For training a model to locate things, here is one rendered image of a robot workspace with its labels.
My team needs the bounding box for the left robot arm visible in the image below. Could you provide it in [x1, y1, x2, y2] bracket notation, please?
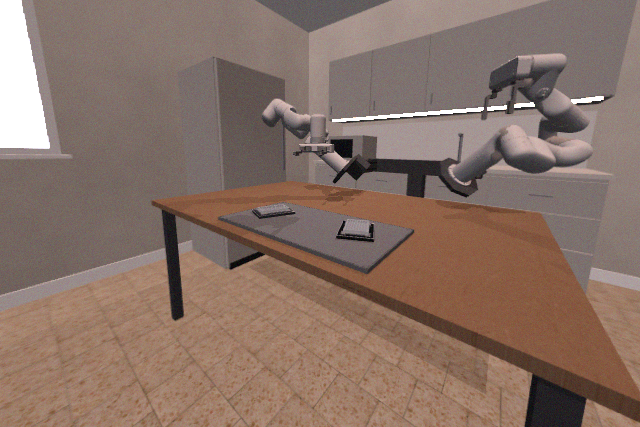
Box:
[448, 54, 593, 186]

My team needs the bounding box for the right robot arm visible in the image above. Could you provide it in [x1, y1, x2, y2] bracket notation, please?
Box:
[262, 99, 349, 175]

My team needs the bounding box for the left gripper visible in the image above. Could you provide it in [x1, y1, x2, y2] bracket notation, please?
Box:
[481, 55, 532, 120]

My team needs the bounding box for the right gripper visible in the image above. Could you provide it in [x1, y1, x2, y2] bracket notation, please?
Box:
[293, 143, 334, 156]

